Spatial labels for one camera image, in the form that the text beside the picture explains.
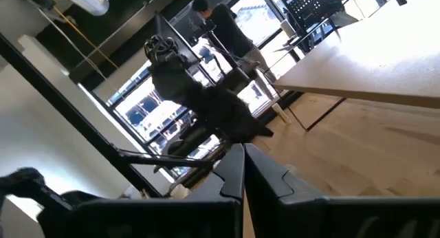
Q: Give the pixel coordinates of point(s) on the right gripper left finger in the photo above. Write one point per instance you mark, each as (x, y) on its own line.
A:
(230, 214)

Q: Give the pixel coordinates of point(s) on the silver ventilation duct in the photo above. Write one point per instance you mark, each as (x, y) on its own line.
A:
(89, 2)

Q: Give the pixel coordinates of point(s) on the person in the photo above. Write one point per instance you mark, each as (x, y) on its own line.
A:
(230, 31)

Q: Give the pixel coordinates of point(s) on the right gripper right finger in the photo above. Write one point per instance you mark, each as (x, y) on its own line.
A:
(275, 214)

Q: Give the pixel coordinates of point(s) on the black perforated chair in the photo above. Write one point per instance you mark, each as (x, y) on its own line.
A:
(309, 5)

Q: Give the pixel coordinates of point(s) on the wooden shelf black legs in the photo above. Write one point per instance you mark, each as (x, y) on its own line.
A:
(378, 69)

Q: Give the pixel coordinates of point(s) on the dark grey desk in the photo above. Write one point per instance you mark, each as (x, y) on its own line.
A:
(175, 35)

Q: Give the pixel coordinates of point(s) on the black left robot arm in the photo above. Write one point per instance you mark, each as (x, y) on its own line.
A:
(213, 107)

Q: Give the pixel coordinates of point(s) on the black aluminium rig frame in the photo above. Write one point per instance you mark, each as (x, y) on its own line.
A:
(68, 107)

